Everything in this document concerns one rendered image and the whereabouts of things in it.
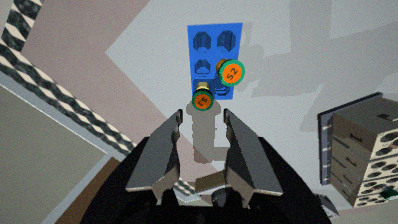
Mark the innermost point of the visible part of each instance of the grey bench mat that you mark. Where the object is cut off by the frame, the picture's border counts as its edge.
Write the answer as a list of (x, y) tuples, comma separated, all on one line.
[(301, 58)]

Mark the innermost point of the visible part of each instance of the blue tube rack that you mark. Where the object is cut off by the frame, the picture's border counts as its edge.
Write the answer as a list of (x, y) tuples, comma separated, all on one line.
[(203, 60)]

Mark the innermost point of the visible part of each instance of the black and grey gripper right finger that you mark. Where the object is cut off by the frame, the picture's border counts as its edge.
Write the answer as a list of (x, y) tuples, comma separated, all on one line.
[(265, 180)]

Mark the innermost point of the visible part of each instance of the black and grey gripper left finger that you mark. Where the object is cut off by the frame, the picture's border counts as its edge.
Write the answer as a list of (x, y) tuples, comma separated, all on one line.
[(140, 179)]

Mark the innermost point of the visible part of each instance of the beige bucket adapter with holes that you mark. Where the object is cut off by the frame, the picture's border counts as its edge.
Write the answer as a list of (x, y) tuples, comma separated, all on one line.
[(358, 186), (360, 165), (352, 198), (370, 128)]

